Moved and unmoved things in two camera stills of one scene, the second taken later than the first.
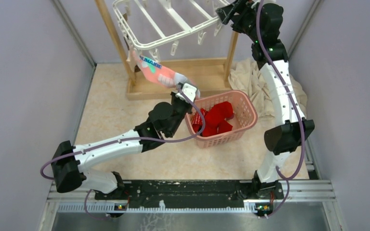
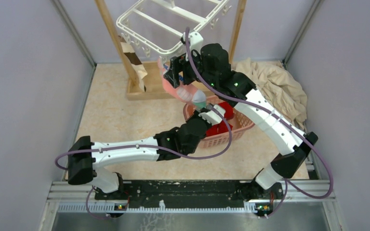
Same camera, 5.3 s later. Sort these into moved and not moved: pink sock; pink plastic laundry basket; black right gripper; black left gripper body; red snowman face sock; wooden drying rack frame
Moved: black left gripper body; black right gripper; pink sock
Not moved: pink plastic laundry basket; wooden drying rack frame; red snowman face sock
